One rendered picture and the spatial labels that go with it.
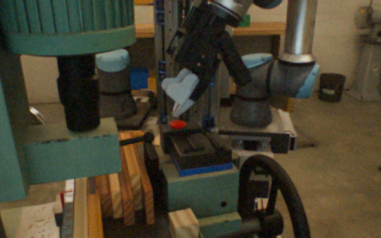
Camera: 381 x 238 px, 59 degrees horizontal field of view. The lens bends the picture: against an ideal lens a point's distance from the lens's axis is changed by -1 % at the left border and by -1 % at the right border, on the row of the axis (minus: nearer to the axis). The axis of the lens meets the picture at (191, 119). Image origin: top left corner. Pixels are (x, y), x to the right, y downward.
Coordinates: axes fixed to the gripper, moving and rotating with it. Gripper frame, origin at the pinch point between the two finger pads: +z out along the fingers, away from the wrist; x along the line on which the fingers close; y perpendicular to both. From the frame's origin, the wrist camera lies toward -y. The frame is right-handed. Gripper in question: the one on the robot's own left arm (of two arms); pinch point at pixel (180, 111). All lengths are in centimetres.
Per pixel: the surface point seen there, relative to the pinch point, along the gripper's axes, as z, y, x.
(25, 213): 37.9, 16.9, -10.0
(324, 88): -38, -244, -250
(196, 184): 8.4, -5.1, 10.6
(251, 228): 13.6, -21.7, 10.2
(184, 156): 4.8, -0.8, 9.3
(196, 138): 2.6, -4.4, 3.1
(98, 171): 11.1, 12.2, 12.1
